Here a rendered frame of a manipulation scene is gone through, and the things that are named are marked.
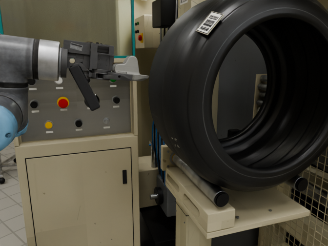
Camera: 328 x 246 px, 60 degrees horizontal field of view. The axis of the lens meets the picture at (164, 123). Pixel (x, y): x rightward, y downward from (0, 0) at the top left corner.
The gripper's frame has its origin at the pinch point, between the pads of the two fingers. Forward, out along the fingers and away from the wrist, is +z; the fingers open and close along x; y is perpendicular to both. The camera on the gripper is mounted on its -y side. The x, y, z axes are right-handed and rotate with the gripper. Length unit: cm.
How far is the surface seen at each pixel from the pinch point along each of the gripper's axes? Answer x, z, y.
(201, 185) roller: -0.9, 21.3, -29.8
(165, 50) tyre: 3.2, 6.3, 8.2
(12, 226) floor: 148, -51, -130
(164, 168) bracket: 24.9, 18.6, -34.5
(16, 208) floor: 176, -52, -130
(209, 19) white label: -9.5, 11.7, 15.6
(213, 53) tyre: -11.8, 12.8, 8.0
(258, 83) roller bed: 39, 66, 1
